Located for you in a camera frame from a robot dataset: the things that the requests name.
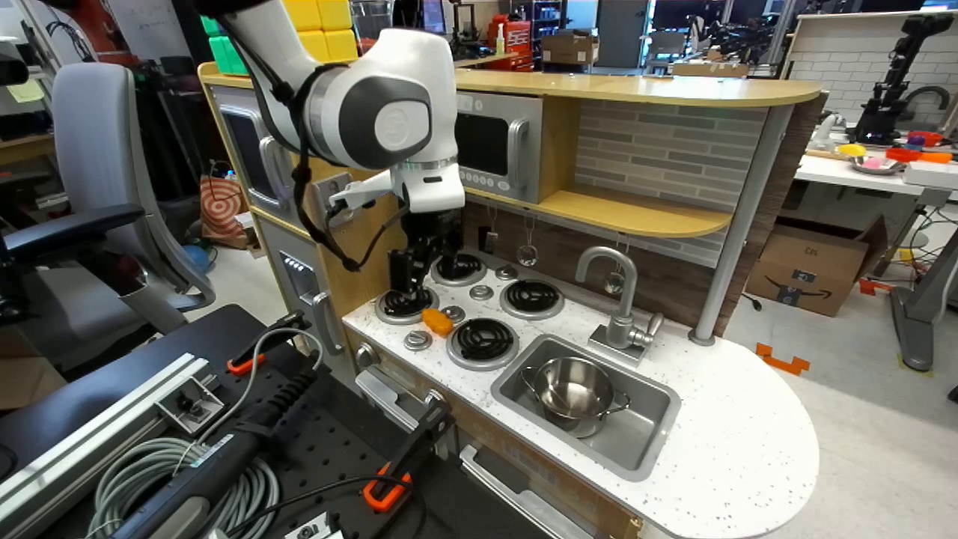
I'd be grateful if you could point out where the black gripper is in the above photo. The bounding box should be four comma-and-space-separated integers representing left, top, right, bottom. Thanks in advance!
386, 209, 466, 303

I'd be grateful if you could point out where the orange plastic bread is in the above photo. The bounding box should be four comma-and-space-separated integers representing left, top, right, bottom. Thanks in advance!
419, 305, 460, 339

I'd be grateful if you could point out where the silver metal pot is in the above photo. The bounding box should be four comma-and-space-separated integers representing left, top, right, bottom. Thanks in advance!
519, 354, 627, 443

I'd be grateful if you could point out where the silver toy sink basin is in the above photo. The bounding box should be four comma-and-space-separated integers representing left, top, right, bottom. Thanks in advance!
488, 333, 687, 484

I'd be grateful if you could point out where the black toy stove burner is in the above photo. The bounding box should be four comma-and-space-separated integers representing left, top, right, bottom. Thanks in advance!
376, 285, 443, 326
500, 276, 570, 323
434, 251, 492, 290
443, 315, 524, 375

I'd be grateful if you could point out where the silver hanging toy utensil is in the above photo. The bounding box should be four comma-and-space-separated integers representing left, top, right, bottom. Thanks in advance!
515, 219, 542, 272

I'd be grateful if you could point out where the silver narrow cabinet door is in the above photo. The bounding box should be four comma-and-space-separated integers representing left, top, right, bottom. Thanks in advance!
251, 219, 349, 383

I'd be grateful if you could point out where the silver toy microwave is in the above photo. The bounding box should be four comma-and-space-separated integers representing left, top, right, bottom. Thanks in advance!
452, 89, 549, 206

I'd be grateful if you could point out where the small orange clip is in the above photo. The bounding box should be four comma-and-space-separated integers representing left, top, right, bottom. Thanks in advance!
225, 350, 271, 380

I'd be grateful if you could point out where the red patterned bag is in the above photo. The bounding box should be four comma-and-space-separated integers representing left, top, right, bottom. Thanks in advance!
196, 175, 259, 251

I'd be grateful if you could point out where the silver toy faucet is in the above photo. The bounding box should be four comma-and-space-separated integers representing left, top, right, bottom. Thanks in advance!
573, 242, 668, 365

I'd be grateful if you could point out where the black orange bar clamp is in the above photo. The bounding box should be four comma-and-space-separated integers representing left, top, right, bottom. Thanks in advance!
359, 396, 460, 517

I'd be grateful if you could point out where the yellow toy block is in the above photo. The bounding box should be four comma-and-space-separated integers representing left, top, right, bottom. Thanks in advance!
283, 0, 356, 35
296, 26, 359, 67

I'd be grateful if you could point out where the red background canister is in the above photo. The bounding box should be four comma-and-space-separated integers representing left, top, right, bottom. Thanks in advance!
504, 14, 537, 73

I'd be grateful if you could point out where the wooden toy kitchen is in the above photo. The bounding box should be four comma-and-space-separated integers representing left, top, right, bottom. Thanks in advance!
196, 59, 829, 539

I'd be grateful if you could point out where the small background cardboard box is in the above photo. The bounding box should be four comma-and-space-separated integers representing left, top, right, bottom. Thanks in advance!
537, 31, 602, 73

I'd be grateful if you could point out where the green and blue toy block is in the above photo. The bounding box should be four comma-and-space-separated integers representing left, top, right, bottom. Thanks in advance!
207, 34, 251, 77

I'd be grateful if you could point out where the grey office chair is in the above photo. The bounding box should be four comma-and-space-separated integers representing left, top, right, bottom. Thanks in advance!
0, 59, 219, 339

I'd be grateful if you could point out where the orange plastic floor piece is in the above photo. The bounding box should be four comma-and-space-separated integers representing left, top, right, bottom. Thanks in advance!
753, 342, 814, 380

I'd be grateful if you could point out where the large cardboard box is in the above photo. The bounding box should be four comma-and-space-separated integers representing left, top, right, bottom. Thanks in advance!
744, 215, 894, 320

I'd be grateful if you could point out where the white work table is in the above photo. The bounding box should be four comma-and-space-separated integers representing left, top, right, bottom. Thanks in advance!
792, 146, 958, 375

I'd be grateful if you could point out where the white tiled panel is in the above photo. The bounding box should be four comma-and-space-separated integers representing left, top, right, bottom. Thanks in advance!
783, 8, 958, 118

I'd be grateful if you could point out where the pink table bowl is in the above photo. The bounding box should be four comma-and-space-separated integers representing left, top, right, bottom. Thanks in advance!
850, 151, 907, 181

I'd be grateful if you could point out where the black equipment on table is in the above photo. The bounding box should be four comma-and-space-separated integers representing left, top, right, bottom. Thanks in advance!
850, 8, 958, 146

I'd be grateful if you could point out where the orange table item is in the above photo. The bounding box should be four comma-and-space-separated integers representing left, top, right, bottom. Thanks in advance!
886, 145, 955, 169

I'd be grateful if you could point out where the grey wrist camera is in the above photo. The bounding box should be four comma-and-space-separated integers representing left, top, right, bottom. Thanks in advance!
328, 169, 407, 215

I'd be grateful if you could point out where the silver cabinet door handle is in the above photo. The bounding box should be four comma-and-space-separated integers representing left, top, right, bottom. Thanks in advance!
355, 365, 448, 435
460, 443, 593, 539

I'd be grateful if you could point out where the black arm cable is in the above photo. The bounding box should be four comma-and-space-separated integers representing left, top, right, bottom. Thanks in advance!
223, 26, 403, 276

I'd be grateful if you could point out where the thin white cable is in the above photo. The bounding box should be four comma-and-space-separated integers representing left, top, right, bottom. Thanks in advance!
192, 323, 329, 453

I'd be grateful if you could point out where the black ribbed tool handle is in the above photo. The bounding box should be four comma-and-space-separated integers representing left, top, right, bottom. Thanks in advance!
108, 369, 328, 539

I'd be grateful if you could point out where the silver metal bracket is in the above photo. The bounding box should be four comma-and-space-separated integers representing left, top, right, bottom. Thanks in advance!
157, 375, 228, 435

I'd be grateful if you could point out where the silver kitchen support post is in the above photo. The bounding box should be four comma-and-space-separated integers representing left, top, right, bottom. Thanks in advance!
687, 101, 796, 347

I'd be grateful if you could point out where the grey coiled cable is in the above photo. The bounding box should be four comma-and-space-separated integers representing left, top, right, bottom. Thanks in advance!
85, 435, 286, 539

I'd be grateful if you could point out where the aluminium rail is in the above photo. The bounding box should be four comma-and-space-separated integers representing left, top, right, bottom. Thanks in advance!
0, 350, 216, 534

